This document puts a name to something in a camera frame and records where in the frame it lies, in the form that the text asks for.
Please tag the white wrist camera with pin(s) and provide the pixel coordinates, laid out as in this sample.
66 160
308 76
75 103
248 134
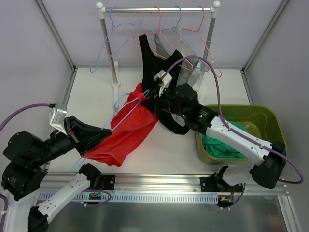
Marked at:
57 116
163 79

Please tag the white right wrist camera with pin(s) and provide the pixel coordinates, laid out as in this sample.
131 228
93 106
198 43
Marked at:
163 79

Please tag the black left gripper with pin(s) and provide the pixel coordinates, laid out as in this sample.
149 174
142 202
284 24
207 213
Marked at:
73 135

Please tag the olive green plastic basket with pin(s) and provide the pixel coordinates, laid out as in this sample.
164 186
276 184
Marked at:
257 120

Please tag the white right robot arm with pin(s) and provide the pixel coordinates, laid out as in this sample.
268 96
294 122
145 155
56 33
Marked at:
267 159

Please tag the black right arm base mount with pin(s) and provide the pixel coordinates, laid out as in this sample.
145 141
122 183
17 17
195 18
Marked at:
215 183

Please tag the aluminium corner frame post right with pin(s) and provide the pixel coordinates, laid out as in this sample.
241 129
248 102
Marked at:
270 26

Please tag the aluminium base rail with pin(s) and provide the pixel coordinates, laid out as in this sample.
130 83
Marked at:
157 183

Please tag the green tank top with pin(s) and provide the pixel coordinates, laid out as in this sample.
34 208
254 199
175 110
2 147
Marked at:
218 149

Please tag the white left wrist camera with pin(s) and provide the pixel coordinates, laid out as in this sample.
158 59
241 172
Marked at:
57 116

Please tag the black tank top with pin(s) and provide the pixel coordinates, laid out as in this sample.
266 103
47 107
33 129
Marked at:
151 66

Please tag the pink hanger under black top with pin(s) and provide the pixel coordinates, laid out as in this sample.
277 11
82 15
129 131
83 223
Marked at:
160 34

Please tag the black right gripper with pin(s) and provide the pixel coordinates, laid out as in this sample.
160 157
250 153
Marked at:
159 100

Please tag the aluminium corner frame post left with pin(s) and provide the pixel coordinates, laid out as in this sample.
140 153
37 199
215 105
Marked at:
47 18

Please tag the red tank top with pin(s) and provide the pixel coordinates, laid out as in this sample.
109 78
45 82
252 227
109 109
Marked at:
130 128

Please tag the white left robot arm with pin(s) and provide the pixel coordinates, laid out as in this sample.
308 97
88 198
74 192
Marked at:
22 177

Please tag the aluminium corner frame post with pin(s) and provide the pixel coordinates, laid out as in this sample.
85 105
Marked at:
270 26
47 18

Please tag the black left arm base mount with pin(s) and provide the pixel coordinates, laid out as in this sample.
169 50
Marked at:
106 182

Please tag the white tank top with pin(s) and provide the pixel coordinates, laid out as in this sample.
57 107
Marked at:
200 84

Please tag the grey tank top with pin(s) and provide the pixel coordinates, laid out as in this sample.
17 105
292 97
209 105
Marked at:
189 73

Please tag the white slotted cable duct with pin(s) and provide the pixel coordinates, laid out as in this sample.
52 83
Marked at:
146 198

